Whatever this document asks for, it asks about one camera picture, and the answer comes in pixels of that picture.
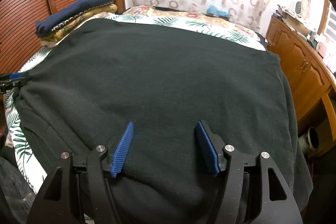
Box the black printed t-shirt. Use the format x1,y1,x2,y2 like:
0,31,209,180
14,19,313,223

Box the gold patterned folded cloth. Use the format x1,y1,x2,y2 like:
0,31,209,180
41,2,117,48

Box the navy folded garment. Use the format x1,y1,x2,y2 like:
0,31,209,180
35,0,115,38

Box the floral bed blanket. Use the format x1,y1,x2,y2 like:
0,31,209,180
123,6,265,42

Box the palm leaf bed sheet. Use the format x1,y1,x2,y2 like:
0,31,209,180
2,12,267,196

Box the wooden sideboard cabinet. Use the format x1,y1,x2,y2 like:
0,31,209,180
266,16,335,157

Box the cardboard box with blue cloth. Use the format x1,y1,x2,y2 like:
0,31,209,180
207,5,230,18

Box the open cardboard box with clutter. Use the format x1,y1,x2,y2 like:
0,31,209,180
277,5,317,37

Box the small round desk fan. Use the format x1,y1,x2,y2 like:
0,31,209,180
295,1,302,15

